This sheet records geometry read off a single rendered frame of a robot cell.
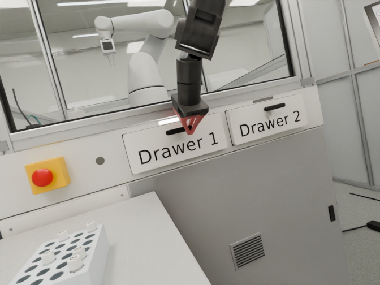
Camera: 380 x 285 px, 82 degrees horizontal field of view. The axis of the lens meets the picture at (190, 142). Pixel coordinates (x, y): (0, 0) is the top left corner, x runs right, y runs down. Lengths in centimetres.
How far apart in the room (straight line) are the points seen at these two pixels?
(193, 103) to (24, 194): 46
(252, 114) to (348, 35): 170
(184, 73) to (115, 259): 37
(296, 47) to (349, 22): 145
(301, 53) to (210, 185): 56
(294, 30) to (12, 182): 95
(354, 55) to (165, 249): 216
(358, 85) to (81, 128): 210
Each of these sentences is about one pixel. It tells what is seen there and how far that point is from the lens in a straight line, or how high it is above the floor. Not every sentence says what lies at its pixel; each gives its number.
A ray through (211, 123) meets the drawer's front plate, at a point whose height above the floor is 90.
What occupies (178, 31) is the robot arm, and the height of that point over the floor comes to 110.
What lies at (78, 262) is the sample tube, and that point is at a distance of 28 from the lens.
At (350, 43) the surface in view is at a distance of 232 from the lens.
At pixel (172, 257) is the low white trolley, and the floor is 76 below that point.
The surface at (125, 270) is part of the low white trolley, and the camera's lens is 32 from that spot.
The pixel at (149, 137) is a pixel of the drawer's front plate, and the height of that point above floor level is 91.
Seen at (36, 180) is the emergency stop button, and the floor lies 87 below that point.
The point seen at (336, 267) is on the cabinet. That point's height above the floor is 26.
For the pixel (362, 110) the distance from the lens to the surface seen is 230.
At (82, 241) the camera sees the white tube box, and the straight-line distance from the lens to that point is 34.
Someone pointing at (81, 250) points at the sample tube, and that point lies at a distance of 29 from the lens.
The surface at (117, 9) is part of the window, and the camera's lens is 72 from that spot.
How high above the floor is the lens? 92
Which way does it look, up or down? 5 degrees down
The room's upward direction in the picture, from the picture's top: 13 degrees counter-clockwise
